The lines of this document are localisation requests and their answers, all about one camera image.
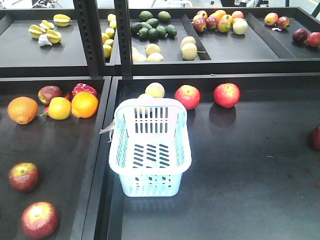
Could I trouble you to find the light blue plastic basket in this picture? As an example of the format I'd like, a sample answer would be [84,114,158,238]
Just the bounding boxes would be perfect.
[108,98,192,197]

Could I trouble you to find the mixed apples mangoes pile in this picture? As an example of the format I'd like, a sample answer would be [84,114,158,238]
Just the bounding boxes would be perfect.
[191,9,249,35]

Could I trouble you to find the pale peach fruit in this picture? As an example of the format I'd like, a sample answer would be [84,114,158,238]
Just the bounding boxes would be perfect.
[144,82,165,98]

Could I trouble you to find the red apple tray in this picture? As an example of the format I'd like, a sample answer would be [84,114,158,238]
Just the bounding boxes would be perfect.
[213,83,241,109]
[174,84,201,110]

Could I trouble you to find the pale yellow melons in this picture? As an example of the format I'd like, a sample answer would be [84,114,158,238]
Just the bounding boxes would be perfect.
[131,36,200,62]

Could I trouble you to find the orange right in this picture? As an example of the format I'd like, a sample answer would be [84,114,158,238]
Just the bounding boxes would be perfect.
[71,91,99,119]

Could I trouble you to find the red bell pepper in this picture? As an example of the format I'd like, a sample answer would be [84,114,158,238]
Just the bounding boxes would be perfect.
[72,83,98,97]

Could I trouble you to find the pile of avocados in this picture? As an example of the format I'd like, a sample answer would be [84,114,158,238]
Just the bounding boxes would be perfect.
[130,10,177,41]

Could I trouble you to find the row of lemons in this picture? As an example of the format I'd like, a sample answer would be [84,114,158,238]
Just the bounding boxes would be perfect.
[101,13,117,59]

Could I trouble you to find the black upper display shelf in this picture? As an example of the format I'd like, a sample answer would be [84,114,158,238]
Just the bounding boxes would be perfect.
[0,0,320,78]

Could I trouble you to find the black wooden produce stand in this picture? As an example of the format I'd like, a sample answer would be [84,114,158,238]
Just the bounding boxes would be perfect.
[0,73,320,240]

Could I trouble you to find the red chili pepper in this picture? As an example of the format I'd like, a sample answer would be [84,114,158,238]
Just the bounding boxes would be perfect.
[39,106,49,117]

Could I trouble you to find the red apple behind pear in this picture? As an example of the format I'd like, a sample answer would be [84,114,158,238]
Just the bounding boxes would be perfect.
[37,85,63,106]

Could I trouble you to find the yellow starfruit right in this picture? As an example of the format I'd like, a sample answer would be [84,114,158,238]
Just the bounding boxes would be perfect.
[45,29,62,44]

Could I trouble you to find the yellow starfruit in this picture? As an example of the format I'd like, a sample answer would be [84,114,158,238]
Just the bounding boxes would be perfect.
[45,29,62,44]
[53,13,72,27]
[39,19,55,31]
[28,24,47,39]

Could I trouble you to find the orange with knob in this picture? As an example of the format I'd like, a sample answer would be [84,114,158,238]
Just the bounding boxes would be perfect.
[7,96,38,125]

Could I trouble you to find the yellow starfruit top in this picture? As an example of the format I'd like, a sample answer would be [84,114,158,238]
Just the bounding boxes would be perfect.
[53,13,72,27]

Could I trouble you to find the white garlic bulb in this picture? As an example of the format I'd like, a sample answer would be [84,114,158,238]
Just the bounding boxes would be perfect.
[37,34,53,47]

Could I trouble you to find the red apple near upper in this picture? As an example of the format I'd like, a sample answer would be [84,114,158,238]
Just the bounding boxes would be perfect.
[8,162,40,193]

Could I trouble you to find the yellow starfruit middle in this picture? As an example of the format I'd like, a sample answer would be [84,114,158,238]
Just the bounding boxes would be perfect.
[39,19,55,31]

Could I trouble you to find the yellow starfruit left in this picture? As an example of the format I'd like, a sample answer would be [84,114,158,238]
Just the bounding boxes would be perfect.
[28,24,47,39]

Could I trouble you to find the red apple near lower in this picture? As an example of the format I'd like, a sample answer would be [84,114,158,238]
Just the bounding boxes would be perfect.
[20,201,59,240]

